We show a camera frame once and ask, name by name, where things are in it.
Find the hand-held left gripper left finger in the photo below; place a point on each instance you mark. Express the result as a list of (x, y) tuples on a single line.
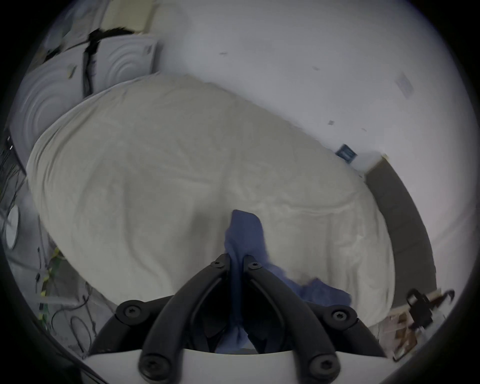
[(176, 318)]

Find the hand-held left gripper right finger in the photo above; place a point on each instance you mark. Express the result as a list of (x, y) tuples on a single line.
[(288, 311)]

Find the dark blue garment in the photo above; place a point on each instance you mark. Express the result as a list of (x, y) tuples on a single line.
[(247, 234)]

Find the black tripod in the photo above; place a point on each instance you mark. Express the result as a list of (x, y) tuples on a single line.
[(422, 308)]

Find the dark grey padded headboard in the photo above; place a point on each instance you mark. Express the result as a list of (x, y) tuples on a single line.
[(403, 217)]

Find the bed with beige sheet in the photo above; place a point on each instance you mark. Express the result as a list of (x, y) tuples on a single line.
[(150, 168)]

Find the small blue box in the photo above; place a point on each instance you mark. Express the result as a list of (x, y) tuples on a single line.
[(345, 152)]

